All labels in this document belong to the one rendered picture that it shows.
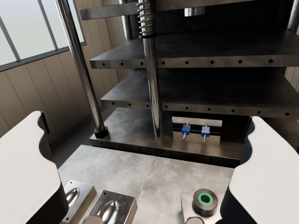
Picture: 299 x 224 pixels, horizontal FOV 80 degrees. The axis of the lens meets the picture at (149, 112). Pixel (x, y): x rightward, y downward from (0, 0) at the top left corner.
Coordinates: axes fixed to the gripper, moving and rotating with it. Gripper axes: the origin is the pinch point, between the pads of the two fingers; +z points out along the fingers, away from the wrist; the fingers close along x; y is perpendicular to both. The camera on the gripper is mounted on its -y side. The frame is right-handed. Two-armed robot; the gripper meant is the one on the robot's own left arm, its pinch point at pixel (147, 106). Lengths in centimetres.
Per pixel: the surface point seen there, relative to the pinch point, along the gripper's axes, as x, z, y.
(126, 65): -12, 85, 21
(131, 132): -11, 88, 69
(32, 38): -129, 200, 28
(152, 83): 2, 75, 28
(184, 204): 14, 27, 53
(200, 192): 19, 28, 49
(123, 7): -13, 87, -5
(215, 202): 23, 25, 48
